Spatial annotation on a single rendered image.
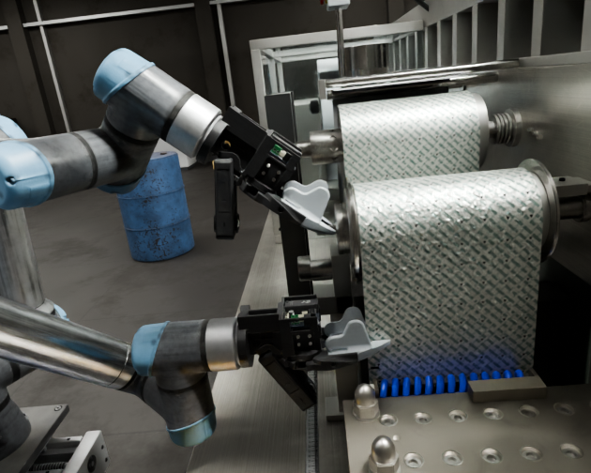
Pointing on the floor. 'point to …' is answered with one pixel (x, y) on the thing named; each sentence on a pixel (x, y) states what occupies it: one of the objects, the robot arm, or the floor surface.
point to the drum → (158, 212)
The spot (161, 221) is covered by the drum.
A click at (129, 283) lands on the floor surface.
